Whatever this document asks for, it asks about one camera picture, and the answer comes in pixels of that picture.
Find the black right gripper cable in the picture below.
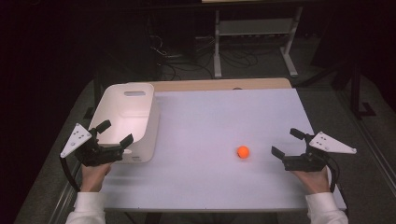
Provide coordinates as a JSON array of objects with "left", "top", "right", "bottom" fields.
[{"left": 324, "top": 154, "right": 341, "bottom": 193}]

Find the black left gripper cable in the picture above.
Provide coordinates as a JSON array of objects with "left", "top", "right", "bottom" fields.
[{"left": 59, "top": 156, "right": 82, "bottom": 192}]

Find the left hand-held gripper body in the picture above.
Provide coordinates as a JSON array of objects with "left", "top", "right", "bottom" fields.
[{"left": 60, "top": 123, "right": 126, "bottom": 168}]

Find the white metal desk frame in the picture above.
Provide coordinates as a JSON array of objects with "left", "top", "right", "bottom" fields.
[{"left": 213, "top": 6, "right": 304, "bottom": 79}]

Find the white plastic bin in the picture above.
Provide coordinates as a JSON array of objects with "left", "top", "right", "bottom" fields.
[{"left": 88, "top": 81, "right": 161, "bottom": 164}]

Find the person's left hand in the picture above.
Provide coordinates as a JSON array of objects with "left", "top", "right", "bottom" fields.
[{"left": 80, "top": 162, "right": 112, "bottom": 193}]

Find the wooden table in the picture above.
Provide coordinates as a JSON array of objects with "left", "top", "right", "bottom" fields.
[{"left": 148, "top": 77, "right": 292, "bottom": 93}]

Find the white table cover board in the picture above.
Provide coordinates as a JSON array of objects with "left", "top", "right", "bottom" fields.
[{"left": 101, "top": 88, "right": 347, "bottom": 213}]

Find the tangle of black floor cables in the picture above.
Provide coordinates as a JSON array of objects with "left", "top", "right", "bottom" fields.
[{"left": 148, "top": 33, "right": 260, "bottom": 80}]

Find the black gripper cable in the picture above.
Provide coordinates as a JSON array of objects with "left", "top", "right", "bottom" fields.
[
  {"left": 324, "top": 154, "right": 341, "bottom": 193},
  {"left": 59, "top": 156, "right": 82, "bottom": 192}
]

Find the dark metal floor stand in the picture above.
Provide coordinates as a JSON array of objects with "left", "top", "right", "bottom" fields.
[{"left": 348, "top": 62, "right": 376, "bottom": 119}]

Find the person's right hand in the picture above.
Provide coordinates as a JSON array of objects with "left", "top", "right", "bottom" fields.
[{"left": 290, "top": 166, "right": 331, "bottom": 196}]

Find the orange ball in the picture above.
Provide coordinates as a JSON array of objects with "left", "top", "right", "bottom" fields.
[{"left": 236, "top": 145, "right": 250, "bottom": 160}]

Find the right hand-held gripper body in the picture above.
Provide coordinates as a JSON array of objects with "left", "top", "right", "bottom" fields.
[{"left": 282, "top": 131, "right": 358, "bottom": 173}]

